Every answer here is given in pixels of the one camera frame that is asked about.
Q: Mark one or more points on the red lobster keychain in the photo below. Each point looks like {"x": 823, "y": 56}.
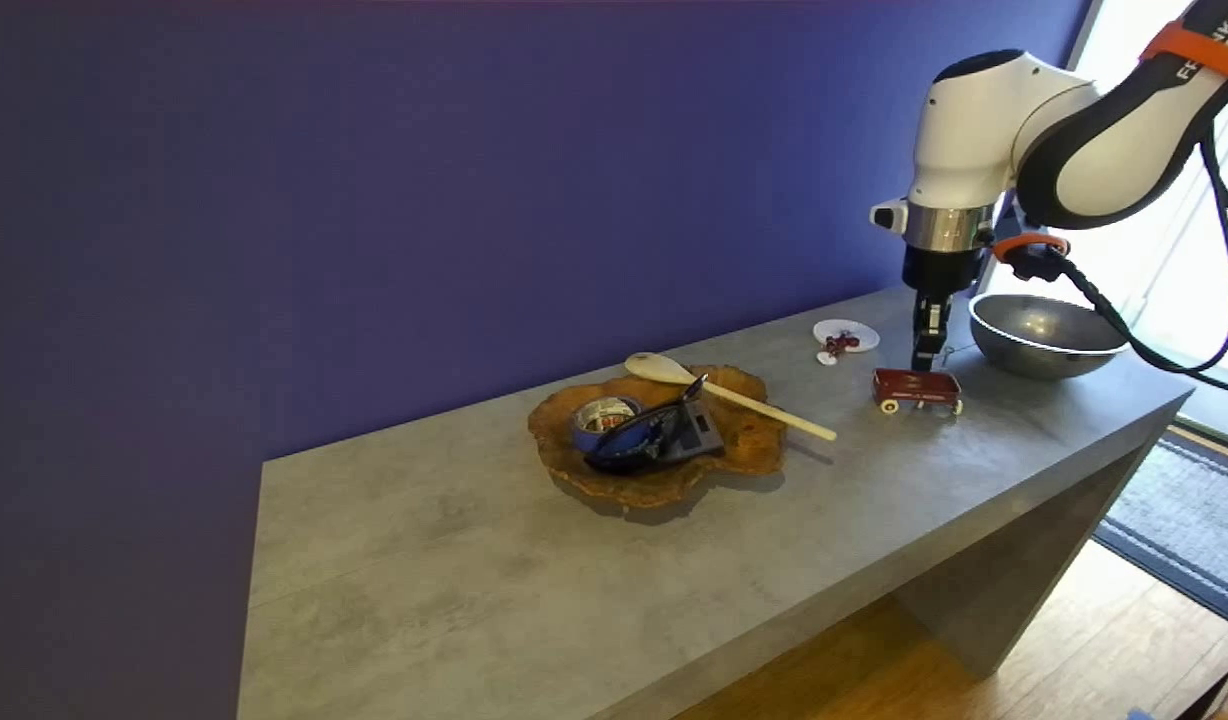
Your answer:
{"x": 840, "y": 340}

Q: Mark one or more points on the blue tape roll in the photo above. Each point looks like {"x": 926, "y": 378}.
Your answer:
{"x": 617, "y": 439}

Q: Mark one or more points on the dark floor mat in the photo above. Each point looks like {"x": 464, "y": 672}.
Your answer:
{"x": 1172, "y": 519}

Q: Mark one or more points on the wooden spoon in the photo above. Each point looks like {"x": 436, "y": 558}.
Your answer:
{"x": 666, "y": 368}

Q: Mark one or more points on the wooden live-edge tray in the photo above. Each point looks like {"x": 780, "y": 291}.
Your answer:
{"x": 750, "y": 458}

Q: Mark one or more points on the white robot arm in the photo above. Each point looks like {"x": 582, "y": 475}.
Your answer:
{"x": 1072, "y": 156}

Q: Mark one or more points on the white round fan disc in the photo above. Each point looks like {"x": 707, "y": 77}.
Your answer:
{"x": 823, "y": 331}

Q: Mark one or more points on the large metal bowl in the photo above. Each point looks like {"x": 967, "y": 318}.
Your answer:
{"x": 1041, "y": 337}

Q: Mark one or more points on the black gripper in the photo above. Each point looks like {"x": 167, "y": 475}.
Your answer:
{"x": 932, "y": 277}

